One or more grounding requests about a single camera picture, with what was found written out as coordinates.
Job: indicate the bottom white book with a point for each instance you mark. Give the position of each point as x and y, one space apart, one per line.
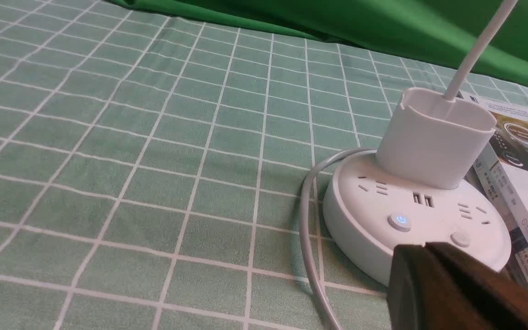
518 261

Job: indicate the top white photo book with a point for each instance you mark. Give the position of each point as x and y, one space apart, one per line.
506 156

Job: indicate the green backdrop cloth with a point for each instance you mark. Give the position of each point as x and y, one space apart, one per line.
433 31

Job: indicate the white round desk lamp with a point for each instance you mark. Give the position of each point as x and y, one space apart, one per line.
411 190

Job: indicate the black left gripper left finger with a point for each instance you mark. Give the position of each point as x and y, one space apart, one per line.
423 296

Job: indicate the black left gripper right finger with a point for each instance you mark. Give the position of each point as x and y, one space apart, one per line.
498 299

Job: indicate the green checked tablecloth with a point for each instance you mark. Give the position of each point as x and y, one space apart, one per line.
151 166

